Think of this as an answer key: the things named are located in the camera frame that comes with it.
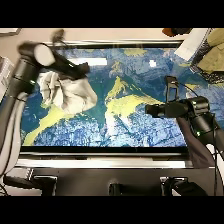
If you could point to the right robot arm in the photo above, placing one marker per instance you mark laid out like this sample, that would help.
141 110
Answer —
200 106

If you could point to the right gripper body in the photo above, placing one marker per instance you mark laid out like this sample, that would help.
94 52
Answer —
170 110

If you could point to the white garment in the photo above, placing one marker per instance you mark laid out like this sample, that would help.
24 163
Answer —
191 43

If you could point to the beige garment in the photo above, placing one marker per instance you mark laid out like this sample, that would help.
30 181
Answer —
75 98

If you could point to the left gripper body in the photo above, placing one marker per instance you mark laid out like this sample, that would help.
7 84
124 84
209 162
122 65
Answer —
78 69

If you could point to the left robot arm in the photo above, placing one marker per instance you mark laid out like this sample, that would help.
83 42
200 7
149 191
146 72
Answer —
25 73

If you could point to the silver frame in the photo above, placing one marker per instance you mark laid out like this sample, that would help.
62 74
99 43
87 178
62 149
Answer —
100 163

